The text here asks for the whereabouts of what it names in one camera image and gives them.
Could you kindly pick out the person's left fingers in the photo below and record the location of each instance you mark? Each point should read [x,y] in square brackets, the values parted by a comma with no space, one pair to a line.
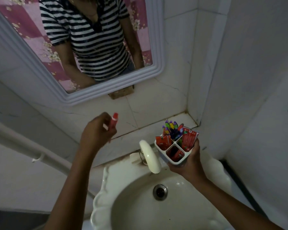
[111,134]

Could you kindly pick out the person's left forearm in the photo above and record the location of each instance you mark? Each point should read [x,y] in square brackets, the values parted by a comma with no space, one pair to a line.
[70,189]

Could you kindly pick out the white faucet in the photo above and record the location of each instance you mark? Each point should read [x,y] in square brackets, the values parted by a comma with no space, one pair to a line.
[150,156]

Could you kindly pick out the person's right hand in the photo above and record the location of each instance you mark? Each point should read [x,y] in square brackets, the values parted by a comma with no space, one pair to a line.
[192,168]

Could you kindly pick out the bunch of purple green toothbrushes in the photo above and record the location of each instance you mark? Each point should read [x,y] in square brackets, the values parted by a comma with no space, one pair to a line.
[171,129]

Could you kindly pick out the person's right forearm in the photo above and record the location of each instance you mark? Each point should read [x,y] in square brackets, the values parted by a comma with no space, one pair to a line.
[230,205]

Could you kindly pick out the person's right thumb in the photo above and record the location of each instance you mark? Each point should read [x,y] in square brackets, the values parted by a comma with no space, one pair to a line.
[176,168]

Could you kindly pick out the red capped tube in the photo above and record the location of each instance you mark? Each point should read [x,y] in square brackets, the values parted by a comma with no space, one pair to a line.
[112,120]

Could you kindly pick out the person's left hand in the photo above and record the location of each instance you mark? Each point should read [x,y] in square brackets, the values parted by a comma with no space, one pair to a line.
[93,135]

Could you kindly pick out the metal sink drain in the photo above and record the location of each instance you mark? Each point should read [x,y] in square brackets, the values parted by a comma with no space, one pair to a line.
[160,192]

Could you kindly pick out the red toothpaste tube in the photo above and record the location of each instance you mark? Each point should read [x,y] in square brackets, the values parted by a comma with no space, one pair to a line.
[176,154]
[163,142]
[189,138]

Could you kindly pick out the white ceramic sink basin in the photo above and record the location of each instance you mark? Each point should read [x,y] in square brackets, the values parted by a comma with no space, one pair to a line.
[182,210]

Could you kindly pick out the white four-compartment holder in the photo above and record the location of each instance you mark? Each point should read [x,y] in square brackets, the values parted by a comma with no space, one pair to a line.
[174,147]

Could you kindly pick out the white wall pipe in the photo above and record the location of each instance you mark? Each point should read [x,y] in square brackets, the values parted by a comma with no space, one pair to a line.
[19,143]

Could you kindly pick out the brown wooden block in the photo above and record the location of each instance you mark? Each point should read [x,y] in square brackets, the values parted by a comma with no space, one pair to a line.
[121,92]

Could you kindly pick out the white framed wall mirror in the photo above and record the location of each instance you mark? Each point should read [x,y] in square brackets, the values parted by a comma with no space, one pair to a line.
[33,67]

